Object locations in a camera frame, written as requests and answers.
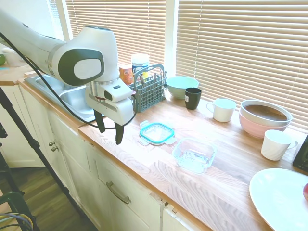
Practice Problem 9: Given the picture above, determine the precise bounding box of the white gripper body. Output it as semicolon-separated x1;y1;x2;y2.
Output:
84;88;134;126

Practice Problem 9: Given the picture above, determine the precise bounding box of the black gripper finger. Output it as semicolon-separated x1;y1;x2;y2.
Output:
115;122;125;145
94;110;106;133

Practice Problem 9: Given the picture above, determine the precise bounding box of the teal-rimmed clear container lid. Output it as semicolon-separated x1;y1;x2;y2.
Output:
138;121;176;146

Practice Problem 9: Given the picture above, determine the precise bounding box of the clear glass food container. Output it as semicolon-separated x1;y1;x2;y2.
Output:
172;137;217;175

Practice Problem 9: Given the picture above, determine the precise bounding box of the white lidded plastic container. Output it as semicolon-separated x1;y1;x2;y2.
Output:
1;47;24;67

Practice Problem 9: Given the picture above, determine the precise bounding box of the stainless steel double sink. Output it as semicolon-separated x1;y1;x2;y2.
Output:
24;74;121;123

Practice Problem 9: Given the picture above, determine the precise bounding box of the orange baking soda box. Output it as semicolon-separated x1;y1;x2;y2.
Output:
119;66;134;85

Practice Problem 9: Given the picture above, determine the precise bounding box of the grey plastic cutlery basket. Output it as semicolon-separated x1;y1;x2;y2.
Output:
128;64;168;113

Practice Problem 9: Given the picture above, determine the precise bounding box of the white kitchen cabinet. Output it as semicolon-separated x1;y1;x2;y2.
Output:
0;84;210;231

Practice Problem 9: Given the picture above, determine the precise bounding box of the white wipes canister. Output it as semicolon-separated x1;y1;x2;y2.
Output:
131;53;150;79

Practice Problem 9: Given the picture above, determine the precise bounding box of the black tripod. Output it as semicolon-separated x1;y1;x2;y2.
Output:
0;86;85;219

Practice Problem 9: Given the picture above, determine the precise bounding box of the light teal bowl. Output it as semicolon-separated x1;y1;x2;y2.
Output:
166;76;200;100

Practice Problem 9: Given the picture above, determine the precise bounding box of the black cup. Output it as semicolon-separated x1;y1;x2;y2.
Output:
184;87;202;110

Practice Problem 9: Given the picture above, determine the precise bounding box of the medium beige window blind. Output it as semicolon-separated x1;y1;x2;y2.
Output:
65;0;167;80

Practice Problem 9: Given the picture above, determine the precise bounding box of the plain white mug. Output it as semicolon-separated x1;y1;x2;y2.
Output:
205;98;237;123

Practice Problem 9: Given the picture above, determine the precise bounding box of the narrow white window blind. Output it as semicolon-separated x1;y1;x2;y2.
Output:
49;0;64;40

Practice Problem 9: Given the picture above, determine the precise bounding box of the round metal cake pan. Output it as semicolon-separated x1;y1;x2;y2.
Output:
240;100;294;127

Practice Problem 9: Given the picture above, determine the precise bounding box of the pink bowl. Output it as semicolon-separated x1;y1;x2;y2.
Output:
239;113;291;139

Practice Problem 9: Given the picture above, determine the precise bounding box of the wide beige window blind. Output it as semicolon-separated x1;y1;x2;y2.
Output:
175;0;308;132

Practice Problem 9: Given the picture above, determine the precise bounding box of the swirl-textured white mug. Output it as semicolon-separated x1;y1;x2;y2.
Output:
261;129;298;161

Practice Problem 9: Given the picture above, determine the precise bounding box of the large white plate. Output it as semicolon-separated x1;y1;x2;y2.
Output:
249;168;308;231

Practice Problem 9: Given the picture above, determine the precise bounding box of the black appliance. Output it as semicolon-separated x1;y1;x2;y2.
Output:
292;133;308;173

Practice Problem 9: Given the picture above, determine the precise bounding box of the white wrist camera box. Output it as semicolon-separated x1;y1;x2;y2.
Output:
103;81;133;103

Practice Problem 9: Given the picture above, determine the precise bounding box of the metal drawer handle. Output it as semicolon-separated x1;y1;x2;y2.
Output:
105;181;132;205

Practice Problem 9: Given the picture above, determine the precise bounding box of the dark green metal frame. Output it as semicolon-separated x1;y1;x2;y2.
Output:
0;191;40;231

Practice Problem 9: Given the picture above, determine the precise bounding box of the coloured cable bundle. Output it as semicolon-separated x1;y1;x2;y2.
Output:
0;213;33;231

